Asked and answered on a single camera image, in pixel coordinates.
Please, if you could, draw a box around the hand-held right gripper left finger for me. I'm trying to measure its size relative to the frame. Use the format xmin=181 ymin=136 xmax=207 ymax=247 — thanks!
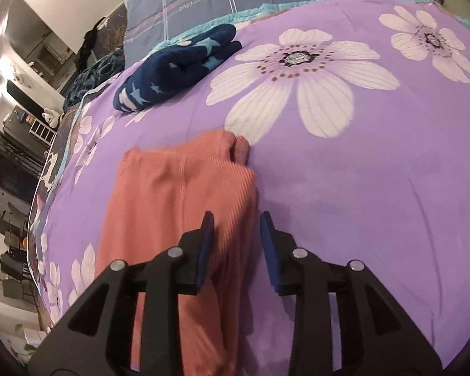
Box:
xmin=28 ymin=211 xmax=215 ymax=376

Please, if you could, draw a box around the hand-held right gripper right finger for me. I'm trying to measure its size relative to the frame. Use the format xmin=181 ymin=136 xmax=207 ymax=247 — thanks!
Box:
xmin=259 ymin=211 xmax=443 ymax=376

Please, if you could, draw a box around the salmon pink ribbed garment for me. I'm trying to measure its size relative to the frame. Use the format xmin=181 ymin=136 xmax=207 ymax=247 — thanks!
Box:
xmin=95 ymin=130 xmax=259 ymax=376

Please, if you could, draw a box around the purple floral bed sheet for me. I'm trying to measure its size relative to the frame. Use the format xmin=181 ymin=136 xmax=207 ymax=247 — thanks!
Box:
xmin=27 ymin=0 xmax=470 ymax=369

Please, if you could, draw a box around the navy star print garment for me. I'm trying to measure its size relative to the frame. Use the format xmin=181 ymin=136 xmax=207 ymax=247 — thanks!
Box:
xmin=113 ymin=23 xmax=243 ymax=112

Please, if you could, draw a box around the white plush toy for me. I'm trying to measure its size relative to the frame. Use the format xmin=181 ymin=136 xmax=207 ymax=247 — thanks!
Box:
xmin=41 ymin=107 xmax=65 ymax=129

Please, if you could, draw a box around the black garment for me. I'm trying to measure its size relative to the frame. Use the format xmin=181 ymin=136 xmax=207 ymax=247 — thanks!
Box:
xmin=74 ymin=17 xmax=108 ymax=69

